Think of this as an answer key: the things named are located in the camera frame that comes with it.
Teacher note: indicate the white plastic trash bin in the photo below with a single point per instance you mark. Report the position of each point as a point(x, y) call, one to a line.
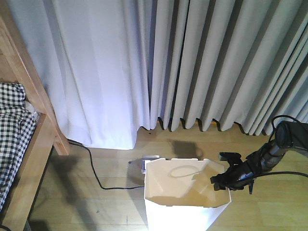
point(179, 195)

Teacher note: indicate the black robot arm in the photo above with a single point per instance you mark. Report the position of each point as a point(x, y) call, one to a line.
point(289, 136)

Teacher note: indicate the white curtain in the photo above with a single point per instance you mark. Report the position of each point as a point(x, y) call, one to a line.
point(110, 67)

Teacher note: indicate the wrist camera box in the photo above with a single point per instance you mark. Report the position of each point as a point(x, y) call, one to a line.
point(231, 157)

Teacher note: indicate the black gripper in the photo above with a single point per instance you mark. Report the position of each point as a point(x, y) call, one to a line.
point(237, 176)

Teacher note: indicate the checkered bed sheet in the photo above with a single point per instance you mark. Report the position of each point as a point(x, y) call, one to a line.
point(17, 125)

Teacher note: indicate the floor power outlet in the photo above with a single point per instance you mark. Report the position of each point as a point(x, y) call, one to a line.
point(145, 160)

